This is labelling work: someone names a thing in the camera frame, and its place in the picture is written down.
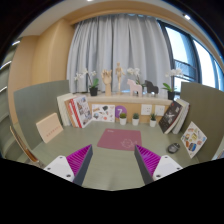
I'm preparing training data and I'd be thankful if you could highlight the small white orchid black pot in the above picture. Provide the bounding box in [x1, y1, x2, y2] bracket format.
[73, 68, 100, 98]

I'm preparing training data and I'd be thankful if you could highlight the black hardcover book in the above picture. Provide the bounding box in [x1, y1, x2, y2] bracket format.
[158, 100, 184, 134]

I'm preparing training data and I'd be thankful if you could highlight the large white orchid black pot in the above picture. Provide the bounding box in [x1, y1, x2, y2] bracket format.
[161, 68, 184, 101]

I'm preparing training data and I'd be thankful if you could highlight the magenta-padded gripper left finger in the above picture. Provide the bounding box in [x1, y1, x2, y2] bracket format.
[43, 143, 94, 187]

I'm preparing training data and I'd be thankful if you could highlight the wooden artist mannequin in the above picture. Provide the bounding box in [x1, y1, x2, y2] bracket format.
[114, 61, 125, 96]

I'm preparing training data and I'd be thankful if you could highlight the dark-framed window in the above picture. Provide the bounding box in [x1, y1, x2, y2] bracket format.
[159, 19, 224, 101]

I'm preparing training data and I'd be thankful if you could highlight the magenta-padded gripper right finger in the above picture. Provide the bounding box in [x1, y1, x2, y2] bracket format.
[133, 144, 184, 185]

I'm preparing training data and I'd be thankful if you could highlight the wooden hand model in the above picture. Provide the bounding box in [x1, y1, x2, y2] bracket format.
[101, 69, 113, 97]

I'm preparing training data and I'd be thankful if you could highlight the purple round number sign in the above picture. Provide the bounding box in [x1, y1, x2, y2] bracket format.
[114, 105, 128, 119]

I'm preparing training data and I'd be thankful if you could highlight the white book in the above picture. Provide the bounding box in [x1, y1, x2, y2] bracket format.
[56, 93, 76, 127]

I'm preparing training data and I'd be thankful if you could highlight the dark grey horse figurine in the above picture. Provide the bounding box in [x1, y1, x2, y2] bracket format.
[144, 79, 160, 96]

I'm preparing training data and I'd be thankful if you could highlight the green partition panel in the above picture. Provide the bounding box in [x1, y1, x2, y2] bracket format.
[13, 79, 71, 151]
[179, 81, 224, 164]

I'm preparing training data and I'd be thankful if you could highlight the light wooden board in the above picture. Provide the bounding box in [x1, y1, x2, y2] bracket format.
[35, 112, 64, 144]

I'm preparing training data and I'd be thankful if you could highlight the large white sticker sheet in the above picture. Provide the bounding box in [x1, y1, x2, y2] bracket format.
[180, 121, 208, 159]

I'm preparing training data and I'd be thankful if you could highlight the red-edged photo magazine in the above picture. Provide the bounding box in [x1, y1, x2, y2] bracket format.
[64, 95, 93, 129]

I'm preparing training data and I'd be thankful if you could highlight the white orchid plant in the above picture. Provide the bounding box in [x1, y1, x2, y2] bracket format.
[126, 67, 148, 89]

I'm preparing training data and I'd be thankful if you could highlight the pink mouse pad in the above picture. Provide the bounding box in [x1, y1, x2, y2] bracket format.
[97, 128, 143, 152]

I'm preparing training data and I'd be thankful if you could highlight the small white sticker sheet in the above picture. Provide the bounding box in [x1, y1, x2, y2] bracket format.
[91, 103, 116, 123]

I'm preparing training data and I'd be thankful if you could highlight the grey computer mouse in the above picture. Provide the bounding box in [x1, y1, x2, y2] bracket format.
[167, 142, 182, 154]

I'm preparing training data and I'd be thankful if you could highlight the grey curtain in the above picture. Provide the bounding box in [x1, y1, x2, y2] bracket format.
[66, 13, 173, 98]

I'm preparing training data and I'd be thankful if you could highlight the white books stack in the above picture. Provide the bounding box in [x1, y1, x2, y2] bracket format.
[172, 98, 191, 135]

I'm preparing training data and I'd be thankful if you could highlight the pink horse figurine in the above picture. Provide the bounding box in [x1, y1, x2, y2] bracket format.
[126, 78, 144, 98]

